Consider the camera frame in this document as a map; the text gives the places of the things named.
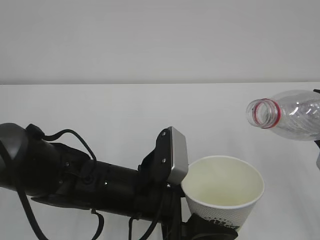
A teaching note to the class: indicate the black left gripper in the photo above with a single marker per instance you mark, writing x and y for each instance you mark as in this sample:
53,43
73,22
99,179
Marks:
160,183

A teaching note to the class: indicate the clear water bottle red label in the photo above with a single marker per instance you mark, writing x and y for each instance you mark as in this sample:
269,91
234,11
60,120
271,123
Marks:
292,114

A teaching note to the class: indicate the white paper cup green logo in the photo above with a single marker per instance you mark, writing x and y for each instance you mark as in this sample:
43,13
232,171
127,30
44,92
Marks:
222,189

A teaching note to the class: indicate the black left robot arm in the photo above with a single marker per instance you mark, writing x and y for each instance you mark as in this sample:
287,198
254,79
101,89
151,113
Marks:
39,168

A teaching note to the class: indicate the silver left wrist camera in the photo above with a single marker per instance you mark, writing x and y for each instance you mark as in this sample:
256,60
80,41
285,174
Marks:
179,157

